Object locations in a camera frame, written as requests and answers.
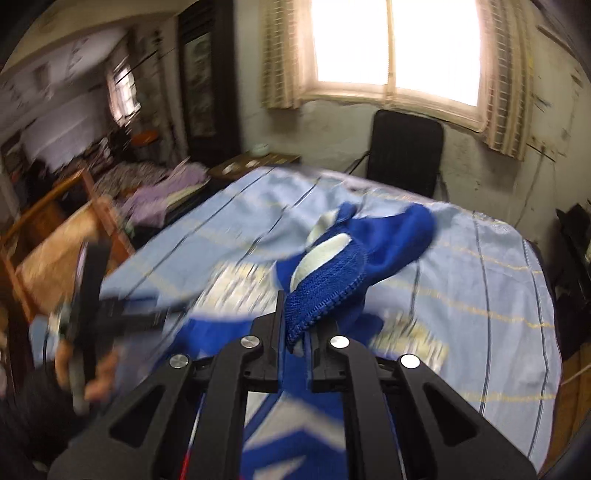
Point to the dark cluttered desk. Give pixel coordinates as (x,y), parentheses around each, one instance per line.
(575,258)

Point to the large window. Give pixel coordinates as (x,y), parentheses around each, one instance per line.
(397,46)

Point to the checked beige curtain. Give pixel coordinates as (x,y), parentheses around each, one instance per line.
(281,55)
(508,92)

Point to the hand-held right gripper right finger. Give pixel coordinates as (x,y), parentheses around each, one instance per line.
(325,364)

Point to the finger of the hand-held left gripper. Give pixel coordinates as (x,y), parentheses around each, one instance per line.
(147,313)

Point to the purple cloth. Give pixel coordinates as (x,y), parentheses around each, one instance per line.
(157,194)

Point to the light blue striped bedsheet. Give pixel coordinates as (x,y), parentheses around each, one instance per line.
(485,300)

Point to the wooden chair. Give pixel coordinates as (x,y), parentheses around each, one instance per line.
(51,258)

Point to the blue and white zip jacket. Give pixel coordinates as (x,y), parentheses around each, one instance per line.
(397,240)

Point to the small barred window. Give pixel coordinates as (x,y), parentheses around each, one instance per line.
(122,94)

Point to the dark side table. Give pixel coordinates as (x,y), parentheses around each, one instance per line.
(249,165)

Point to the person's left hand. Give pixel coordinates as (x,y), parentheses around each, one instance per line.
(104,378)

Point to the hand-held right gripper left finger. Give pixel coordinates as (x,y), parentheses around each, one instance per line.
(265,350)

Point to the black chair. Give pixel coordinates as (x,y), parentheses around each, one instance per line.
(406,147)

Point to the small white bowl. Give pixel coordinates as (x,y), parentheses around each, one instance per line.
(261,149)

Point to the dark cabinet with painting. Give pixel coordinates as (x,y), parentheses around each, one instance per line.
(205,83)

